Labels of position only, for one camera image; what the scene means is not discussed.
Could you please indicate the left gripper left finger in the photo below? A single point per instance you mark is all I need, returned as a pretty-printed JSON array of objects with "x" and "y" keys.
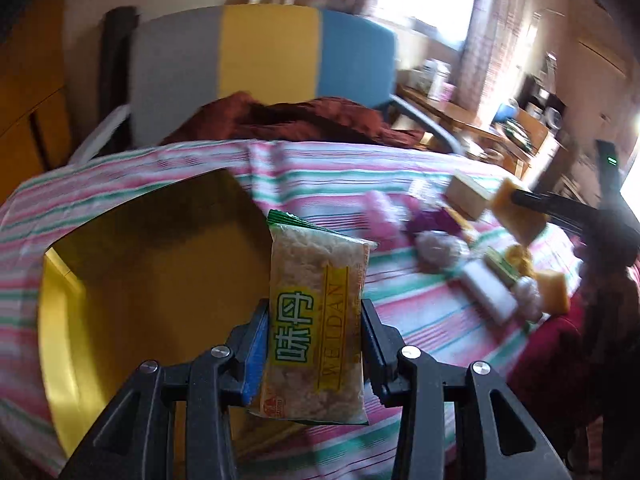
[{"x": 134, "y": 436}]

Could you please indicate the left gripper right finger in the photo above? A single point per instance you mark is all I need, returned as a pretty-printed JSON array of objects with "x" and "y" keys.
[{"x": 496, "y": 438}]

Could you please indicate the yellow sponge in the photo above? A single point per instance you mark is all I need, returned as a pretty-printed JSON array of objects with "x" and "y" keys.
[
  {"x": 525, "y": 225},
  {"x": 553, "y": 293}
]

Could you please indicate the green yellow small box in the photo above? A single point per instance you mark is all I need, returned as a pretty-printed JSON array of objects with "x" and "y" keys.
[{"x": 504, "y": 271}]

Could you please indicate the white foam block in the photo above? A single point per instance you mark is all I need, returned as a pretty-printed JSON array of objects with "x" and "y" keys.
[{"x": 486, "y": 288}]

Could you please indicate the beige cardboard box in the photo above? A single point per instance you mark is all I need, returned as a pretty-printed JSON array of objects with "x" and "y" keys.
[{"x": 467, "y": 196}]

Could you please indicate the purple wrapper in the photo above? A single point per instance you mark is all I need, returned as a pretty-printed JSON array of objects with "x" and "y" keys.
[{"x": 433, "y": 220}]

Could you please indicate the clear plastic bag ball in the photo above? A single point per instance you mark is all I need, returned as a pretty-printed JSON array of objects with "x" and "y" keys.
[{"x": 440, "y": 250}]

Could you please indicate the Weidan cracker packet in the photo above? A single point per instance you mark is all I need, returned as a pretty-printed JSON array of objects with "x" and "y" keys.
[{"x": 314, "y": 371}]

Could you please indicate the pink hair roller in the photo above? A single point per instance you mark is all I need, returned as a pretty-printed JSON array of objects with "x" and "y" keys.
[{"x": 385, "y": 220}]

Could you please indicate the white plastic bag ball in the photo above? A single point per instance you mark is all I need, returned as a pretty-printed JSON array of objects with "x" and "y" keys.
[{"x": 526, "y": 294}]

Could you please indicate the red blanket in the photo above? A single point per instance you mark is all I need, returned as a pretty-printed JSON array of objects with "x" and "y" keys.
[{"x": 583, "y": 365}]

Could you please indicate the yellow knitted cloth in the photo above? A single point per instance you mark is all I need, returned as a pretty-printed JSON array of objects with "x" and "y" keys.
[{"x": 520, "y": 259}]

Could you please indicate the wooden desk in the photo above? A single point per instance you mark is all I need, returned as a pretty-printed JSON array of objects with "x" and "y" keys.
[{"x": 456, "y": 119}]

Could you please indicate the yellow storage box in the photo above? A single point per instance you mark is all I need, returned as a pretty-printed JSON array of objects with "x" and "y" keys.
[{"x": 161, "y": 277}]

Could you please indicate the striped bed sheet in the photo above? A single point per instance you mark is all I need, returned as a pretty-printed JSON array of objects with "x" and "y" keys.
[{"x": 321, "y": 182}]

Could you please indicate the dark red jacket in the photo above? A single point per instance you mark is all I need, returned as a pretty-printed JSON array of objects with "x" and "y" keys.
[{"x": 241, "y": 117}]

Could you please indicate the grey yellow blue chair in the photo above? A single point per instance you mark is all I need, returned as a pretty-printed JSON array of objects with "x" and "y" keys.
[{"x": 155, "y": 75}]

